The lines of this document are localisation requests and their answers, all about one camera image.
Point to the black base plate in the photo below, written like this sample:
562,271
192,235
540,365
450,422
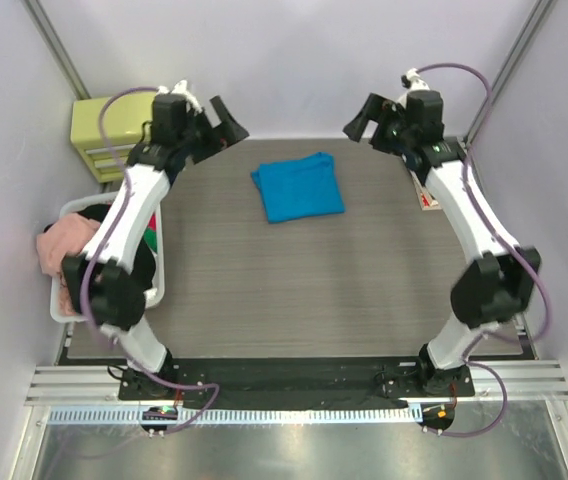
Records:
295,382

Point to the magenta garment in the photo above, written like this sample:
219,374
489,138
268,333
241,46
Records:
153,223

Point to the white garment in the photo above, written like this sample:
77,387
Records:
152,297

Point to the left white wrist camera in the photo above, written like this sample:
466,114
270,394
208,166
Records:
181,88

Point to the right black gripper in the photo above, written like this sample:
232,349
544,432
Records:
379,122

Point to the white laundry basket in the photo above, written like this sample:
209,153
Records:
158,280

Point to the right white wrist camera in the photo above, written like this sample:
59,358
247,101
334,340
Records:
412,82

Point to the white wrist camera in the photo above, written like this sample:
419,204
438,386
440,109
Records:
412,82
181,88

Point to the yellow green drawer cabinet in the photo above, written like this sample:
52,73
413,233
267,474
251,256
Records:
122,124

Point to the slotted cable duct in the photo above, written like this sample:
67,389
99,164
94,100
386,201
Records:
146,415

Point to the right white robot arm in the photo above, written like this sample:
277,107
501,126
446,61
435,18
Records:
497,283

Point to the pink garment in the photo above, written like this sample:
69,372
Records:
67,236

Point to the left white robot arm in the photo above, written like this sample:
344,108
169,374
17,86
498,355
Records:
99,278

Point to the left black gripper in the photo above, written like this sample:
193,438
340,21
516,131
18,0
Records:
215,132

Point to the aluminium frame rail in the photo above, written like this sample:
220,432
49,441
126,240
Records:
86,385

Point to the blue t shirt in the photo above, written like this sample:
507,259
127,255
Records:
297,189

